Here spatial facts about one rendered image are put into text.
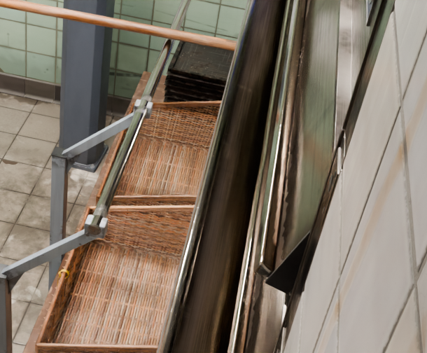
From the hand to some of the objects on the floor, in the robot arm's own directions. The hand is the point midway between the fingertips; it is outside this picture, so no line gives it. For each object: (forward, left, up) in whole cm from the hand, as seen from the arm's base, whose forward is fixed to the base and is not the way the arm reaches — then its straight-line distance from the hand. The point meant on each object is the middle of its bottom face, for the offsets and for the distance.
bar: (+42, +42, -131) cm, 144 cm away
